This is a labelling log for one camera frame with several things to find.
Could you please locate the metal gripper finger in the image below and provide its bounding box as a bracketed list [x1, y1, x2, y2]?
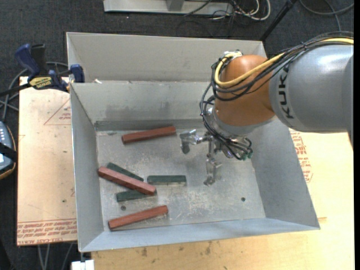
[179, 129, 204, 155]
[203, 153, 223, 186]

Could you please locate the red-brown flat block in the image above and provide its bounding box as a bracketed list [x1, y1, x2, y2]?
[107, 205, 169, 231]
[121, 125, 177, 145]
[97, 166, 157, 196]

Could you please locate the grey metal bin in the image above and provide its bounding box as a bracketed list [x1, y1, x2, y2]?
[66, 31, 321, 253]

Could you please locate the dark green flat block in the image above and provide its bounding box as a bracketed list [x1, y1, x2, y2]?
[116, 189, 158, 203]
[106, 162, 145, 182]
[147, 175, 187, 186]

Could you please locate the brown cardboard board red print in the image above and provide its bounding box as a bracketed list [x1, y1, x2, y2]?
[16, 76, 354, 247]

